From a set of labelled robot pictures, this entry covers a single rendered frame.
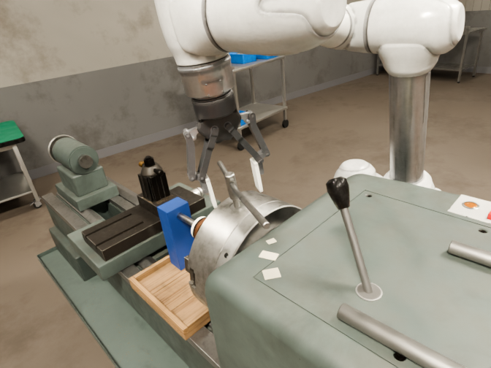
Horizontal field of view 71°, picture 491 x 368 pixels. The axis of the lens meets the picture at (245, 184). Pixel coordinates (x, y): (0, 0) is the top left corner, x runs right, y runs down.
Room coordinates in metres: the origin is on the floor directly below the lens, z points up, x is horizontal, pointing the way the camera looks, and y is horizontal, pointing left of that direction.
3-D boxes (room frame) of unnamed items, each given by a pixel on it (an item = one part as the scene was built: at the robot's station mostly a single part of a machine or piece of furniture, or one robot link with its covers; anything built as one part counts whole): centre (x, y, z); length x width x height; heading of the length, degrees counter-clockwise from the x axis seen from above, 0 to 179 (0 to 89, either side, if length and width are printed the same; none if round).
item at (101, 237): (1.14, 0.39, 0.95); 0.43 x 0.18 x 0.04; 131
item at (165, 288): (0.86, 0.17, 0.89); 0.36 x 0.30 x 0.04; 131
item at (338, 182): (0.43, -0.13, 1.38); 0.04 x 0.03 x 0.05; 41
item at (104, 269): (1.19, 0.41, 0.90); 0.53 x 0.30 x 0.06; 131
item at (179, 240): (0.94, 0.23, 1.00); 0.08 x 0.06 x 0.23; 131
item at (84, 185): (1.58, 0.80, 1.01); 0.30 x 0.20 x 0.29; 41
